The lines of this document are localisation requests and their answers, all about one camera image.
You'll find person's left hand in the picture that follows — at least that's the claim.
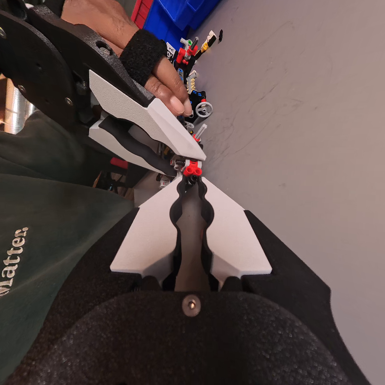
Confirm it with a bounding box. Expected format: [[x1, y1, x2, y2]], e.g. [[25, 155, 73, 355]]
[[62, 0, 194, 118]]

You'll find grey lego chassis assembly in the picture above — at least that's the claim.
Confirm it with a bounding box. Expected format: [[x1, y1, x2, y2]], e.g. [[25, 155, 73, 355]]
[[158, 123, 209, 188]]

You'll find pile of assorted lego parts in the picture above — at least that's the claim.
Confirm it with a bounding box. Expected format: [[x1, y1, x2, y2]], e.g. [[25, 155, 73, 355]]
[[166, 28, 224, 126]]

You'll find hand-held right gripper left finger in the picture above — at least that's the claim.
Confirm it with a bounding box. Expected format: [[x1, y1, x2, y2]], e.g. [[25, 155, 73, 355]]
[[110, 176, 185, 286]]

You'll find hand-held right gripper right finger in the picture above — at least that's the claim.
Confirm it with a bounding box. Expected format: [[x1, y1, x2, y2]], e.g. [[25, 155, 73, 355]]
[[197, 176, 273, 289]]

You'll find green sweatshirt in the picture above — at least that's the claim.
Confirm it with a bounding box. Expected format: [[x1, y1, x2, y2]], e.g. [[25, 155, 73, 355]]
[[0, 110, 140, 384]]

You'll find blue storage bin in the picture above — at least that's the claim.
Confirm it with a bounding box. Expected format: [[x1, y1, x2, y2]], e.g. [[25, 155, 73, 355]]
[[141, 6, 191, 43], [158, 0, 223, 30]]

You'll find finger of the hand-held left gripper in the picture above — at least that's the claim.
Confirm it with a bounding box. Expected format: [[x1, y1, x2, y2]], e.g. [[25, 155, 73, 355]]
[[88, 111, 184, 177], [89, 70, 207, 162]]

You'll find red lego connector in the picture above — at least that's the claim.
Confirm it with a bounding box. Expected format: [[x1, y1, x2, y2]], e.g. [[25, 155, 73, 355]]
[[183, 159, 203, 185]]

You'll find red storage bin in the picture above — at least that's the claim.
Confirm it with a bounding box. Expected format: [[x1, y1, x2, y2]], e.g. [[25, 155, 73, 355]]
[[131, 0, 154, 29]]

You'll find shiny metal cylinder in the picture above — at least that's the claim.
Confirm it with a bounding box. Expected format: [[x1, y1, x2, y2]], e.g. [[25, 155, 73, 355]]
[[0, 79, 34, 135]]

